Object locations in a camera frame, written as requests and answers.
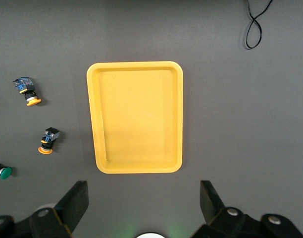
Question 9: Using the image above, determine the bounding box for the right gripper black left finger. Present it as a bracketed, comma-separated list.
[0, 180, 89, 238]

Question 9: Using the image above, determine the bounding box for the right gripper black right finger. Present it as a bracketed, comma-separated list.
[192, 180, 303, 238]

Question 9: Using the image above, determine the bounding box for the yellow mushroom push button switch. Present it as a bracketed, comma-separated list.
[12, 76, 42, 107]
[38, 127, 60, 155]

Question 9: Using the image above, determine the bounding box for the yellow plastic tray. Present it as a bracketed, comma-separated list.
[86, 60, 185, 175]

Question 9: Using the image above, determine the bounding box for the green mushroom push button switch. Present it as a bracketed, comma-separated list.
[0, 161, 13, 180]

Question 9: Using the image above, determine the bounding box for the thin black loose cable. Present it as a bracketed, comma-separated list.
[245, 0, 275, 50]

